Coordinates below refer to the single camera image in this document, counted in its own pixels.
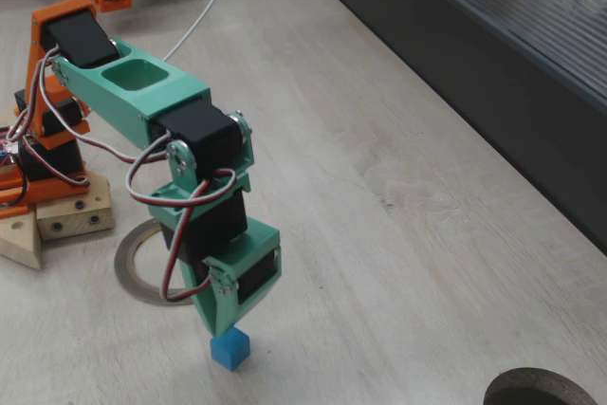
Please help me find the grey desk partition screen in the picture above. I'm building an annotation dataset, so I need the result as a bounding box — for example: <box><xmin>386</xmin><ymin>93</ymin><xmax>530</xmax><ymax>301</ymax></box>
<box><xmin>288</xmin><ymin>0</ymin><xmax>607</xmax><ymax>257</ymax></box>

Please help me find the thin black power cable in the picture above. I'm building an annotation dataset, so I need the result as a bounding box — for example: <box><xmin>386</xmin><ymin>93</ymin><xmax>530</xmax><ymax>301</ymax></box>
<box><xmin>0</xmin><ymin>170</ymin><xmax>28</xmax><ymax>210</ymax></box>

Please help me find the grey ring of tape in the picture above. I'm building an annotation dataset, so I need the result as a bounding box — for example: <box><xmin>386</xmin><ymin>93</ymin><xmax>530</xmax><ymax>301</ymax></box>
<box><xmin>113</xmin><ymin>220</ymin><xmax>195</xmax><ymax>306</ymax></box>

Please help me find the white USB cable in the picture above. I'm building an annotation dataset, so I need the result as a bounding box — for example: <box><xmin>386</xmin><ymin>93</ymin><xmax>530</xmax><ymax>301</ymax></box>
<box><xmin>162</xmin><ymin>0</ymin><xmax>281</xmax><ymax>64</ymax></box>

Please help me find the light wooden plank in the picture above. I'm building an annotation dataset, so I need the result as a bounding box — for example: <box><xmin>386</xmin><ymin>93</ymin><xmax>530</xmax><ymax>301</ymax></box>
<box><xmin>0</xmin><ymin>208</ymin><xmax>44</xmax><ymax>271</ymax></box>

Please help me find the round desk cable hole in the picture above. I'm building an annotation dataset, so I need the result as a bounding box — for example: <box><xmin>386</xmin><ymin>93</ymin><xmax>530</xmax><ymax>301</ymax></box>
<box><xmin>482</xmin><ymin>366</ymin><xmax>599</xmax><ymax>405</ymax></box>

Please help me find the blue cube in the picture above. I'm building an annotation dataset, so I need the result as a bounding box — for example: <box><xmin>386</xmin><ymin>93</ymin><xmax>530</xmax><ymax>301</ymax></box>
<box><xmin>210</xmin><ymin>326</ymin><xmax>251</xmax><ymax>372</ymax></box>

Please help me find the wooden base block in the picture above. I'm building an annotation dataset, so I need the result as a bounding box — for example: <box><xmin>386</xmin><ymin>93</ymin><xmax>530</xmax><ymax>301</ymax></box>
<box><xmin>35</xmin><ymin>175</ymin><xmax>117</xmax><ymax>243</ymax></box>

